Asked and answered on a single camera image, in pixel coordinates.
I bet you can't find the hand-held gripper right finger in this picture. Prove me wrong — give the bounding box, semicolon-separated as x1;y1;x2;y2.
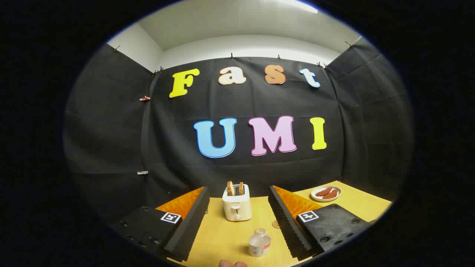
268;185;372;261

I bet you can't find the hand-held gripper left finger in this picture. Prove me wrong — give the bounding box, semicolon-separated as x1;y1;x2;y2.
111;187;210;263

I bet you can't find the clear plastic juice bottle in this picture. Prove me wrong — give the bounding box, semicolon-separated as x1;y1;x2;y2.
248;228;271;257

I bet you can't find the wooden table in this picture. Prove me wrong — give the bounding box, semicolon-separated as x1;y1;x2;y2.
177;181;393;267

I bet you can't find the small white plate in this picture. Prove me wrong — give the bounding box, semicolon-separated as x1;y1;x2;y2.
311;186;342;202

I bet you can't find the white toaster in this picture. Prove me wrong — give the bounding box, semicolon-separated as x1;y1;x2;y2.
222;184;252;222

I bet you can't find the black backdrop cloth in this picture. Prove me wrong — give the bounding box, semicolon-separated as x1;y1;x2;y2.
63;35;414;230

